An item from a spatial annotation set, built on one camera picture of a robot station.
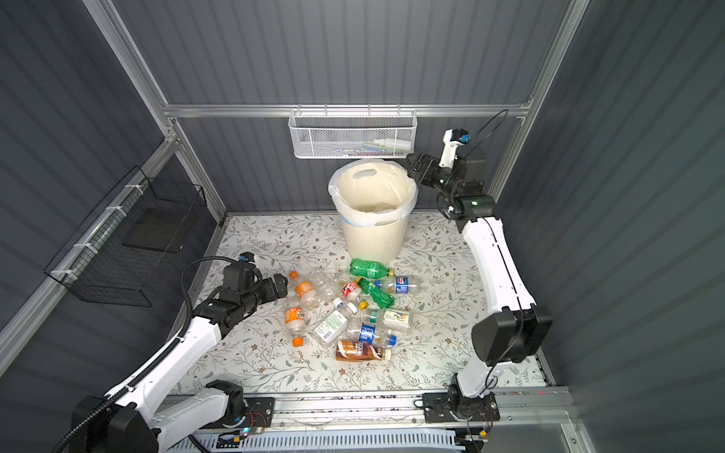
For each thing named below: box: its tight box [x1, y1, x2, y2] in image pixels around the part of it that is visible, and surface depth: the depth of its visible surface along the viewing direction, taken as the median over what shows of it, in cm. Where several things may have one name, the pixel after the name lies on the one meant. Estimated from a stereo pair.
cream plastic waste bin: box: [328, 158, 419, 265], surface depth 96 cm
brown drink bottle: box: [335, 339, 392, 362], surface depth 81 cm
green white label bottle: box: [308, 302, 358, 346], surface depth 87 cm
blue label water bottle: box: [348, 319, 398, 348], surface depth 86 cm
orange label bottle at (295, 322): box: [284, 300, 307, 349], surface depth 88 cm
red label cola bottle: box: [341, 281, 362, 301], surface depth 93 cm
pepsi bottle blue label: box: [374, 275, 422, 295], surface depth 96 cm
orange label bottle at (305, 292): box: [288, 269, 322, 310], surface depth 94 cm
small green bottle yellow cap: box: [354, 277, 396, 310], surface depth 93 cm
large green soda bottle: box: [349, 258, 396, 280], surface depth 101 cm
